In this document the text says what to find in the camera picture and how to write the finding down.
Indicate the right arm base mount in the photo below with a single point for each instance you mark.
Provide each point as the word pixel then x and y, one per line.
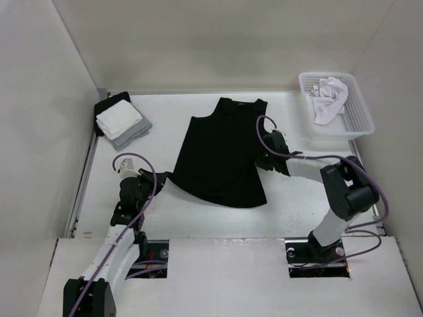
pixel 302 263

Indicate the folded black tank top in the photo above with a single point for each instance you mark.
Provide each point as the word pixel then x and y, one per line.
pixel 105 104

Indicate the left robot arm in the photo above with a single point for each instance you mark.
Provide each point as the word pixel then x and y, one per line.
pixel 124 253

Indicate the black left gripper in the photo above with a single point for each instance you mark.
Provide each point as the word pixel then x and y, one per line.
pixel 148 177

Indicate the folded white tank top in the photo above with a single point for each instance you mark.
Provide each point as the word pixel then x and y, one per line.
pixel 117 119

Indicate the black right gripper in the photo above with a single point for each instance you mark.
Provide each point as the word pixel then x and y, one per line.
pixel 262 164

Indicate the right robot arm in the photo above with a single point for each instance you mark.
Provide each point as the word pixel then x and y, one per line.
pixel 349 190

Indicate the white perforated plastic basket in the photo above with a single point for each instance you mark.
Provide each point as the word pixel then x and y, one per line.
pixel 356 120

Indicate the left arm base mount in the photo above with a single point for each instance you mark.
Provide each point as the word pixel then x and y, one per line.
pixel 152 261

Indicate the folded grey tank top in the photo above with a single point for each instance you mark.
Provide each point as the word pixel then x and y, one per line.
pixel 137 131

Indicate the black tank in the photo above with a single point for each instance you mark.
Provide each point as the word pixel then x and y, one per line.
pixel 105 104
pixel 216 162

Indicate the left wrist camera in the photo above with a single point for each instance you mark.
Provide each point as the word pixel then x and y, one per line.
pixel 127 170

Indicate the crumpled white tank top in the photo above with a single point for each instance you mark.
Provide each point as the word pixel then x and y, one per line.
pixel 329 97

